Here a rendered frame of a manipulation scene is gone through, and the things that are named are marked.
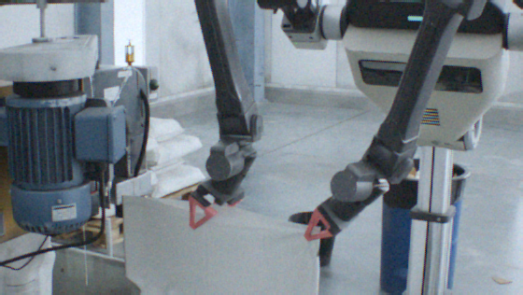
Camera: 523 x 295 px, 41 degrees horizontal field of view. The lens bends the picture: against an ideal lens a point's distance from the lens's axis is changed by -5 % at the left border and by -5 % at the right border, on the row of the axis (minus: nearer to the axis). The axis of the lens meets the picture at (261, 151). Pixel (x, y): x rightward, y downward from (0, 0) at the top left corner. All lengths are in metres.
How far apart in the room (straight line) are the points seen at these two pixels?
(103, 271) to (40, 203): 0.95
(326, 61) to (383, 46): 8.34
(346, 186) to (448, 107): 0.54
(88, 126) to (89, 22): 6.38
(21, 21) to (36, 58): 5.85
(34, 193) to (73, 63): 0.24
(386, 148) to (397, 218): 2.33
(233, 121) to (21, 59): 0.47
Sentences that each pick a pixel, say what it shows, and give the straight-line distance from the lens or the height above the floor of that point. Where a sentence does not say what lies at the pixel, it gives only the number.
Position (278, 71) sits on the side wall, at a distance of 10.35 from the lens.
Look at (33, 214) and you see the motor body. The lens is 1.33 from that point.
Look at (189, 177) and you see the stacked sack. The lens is 5.19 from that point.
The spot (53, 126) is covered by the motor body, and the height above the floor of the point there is 1.28.
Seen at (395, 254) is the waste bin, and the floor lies 0.23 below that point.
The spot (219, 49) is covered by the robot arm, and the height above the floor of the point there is 1.40.
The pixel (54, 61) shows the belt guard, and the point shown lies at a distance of 1.25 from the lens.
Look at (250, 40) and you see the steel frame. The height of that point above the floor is 0.89.
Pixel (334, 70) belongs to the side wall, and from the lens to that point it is 10.01.
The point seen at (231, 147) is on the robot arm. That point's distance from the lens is 1.44.
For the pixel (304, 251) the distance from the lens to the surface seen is 1.49.
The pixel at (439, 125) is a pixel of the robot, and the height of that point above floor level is 1.20.
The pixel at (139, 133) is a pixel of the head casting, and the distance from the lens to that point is 1.80.
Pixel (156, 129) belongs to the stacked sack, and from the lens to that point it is 5.03.
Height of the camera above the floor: 1.50
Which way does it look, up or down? 12 degrees down
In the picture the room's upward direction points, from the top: 1 degrees clockwise
